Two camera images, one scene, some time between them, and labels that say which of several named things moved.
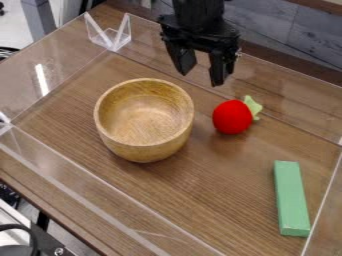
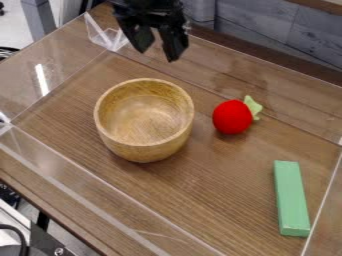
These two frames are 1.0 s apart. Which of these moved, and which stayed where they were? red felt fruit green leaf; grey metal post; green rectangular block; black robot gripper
Moved: black robot gripper
Stayed: grey metal post; green rectangular block; red felt fruit green leaf
